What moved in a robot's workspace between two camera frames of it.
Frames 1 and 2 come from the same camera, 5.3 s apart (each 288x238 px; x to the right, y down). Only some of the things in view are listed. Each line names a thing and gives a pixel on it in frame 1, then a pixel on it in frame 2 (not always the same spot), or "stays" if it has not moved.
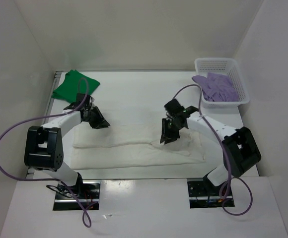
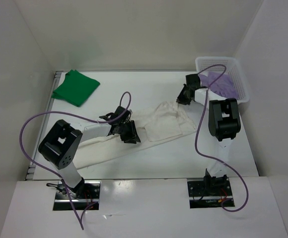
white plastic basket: [228, 66] stays
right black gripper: [166, 134] to [180, 98]
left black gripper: [101, 123] to [132, 135]
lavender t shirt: [217, 88] stays
